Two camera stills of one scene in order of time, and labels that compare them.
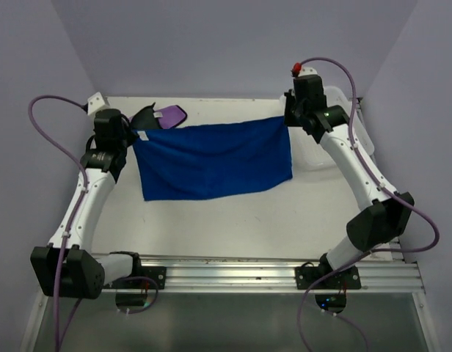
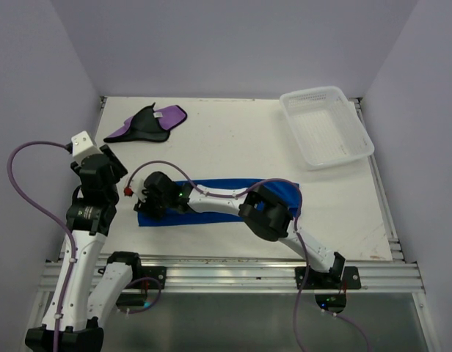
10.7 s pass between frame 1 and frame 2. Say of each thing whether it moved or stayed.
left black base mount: stayed
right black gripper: moved
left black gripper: moved
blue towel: moved
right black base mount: stayed
